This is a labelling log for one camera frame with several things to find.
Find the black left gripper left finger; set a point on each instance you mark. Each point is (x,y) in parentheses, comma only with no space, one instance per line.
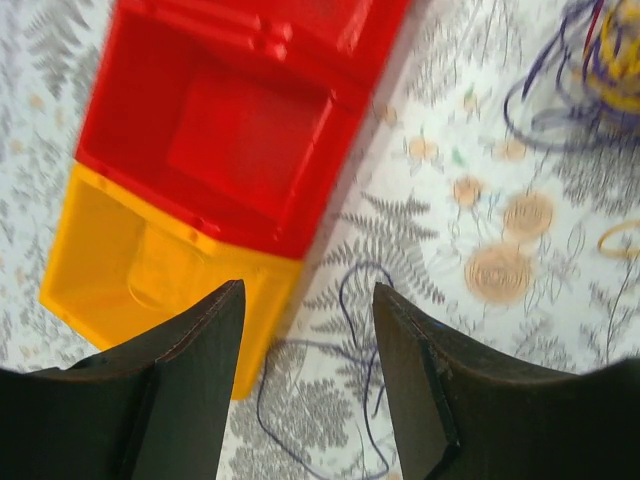
(154,407)

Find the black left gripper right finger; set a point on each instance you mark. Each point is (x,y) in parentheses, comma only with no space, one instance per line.
(463,410)

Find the yellow plastic bin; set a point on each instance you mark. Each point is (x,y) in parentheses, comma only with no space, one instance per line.
(119,267)

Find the red plastic bin middle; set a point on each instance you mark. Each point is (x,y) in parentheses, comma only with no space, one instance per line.
(213,112)

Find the red plastic bin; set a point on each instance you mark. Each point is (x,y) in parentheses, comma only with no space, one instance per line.
(213,112)
(354,37)

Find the red plastic bin right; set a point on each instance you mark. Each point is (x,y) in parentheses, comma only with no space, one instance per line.
(354,37)

